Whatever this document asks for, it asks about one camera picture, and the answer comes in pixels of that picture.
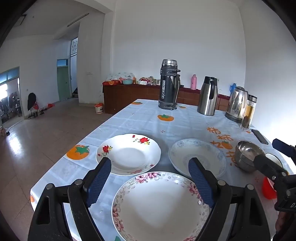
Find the stainless steel carafe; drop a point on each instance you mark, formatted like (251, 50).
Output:
(205, 97)

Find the stainless steel electric kettle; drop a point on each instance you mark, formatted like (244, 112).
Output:
(235, 102)

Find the red plastic bowl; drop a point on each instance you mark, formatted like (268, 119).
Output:
(268, 187)

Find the black vacuum flask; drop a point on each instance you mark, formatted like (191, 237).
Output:
(167, 88)

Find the stainless steel bowl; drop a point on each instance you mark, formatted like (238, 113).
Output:
(246, 153)

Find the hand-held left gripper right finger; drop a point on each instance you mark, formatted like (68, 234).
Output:
(201, 183)

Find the mesh food cover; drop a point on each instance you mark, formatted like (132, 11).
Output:
(118, 76)

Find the pile of colourful cloth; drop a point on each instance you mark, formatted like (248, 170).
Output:
(151, 80)

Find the pink thermos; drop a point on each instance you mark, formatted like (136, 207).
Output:
(193, 83)

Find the black smartphone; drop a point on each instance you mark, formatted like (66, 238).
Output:
(260, 136)

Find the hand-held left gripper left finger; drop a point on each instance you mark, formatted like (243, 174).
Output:
(99, 183)

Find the person's right hand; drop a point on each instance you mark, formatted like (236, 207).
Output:
(283, 222)

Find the blue thermos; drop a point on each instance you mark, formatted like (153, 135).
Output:
(233, 89)

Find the brown wooden cabinet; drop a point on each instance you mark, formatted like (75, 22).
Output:
(129, 95)

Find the persimmon printed tablecloth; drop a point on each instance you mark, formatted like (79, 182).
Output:
(138, 120)

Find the white plate with pink floral rim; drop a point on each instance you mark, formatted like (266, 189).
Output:
(157, 208)

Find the orange cardboard box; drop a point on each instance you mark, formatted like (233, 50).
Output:
(111, 83)

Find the black chair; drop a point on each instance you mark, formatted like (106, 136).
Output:
(32, 99)

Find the white plate with red flowers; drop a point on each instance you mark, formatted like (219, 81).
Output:
(129, 153)

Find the white bucket with red lid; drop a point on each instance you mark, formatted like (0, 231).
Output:
(99, 109)

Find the teal basin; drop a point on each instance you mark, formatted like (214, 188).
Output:
(127, 82)

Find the fluorescent light tube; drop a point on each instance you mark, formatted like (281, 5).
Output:
(77, 19)

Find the green door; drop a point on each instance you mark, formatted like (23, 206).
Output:
(63, 83)

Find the white plate with blue pattern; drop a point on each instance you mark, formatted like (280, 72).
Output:
(198, 148)

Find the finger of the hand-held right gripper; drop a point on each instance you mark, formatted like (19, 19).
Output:
(282, 144)
(269, 166)

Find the glass tea bottle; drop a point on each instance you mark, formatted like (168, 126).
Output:
(248, 111)

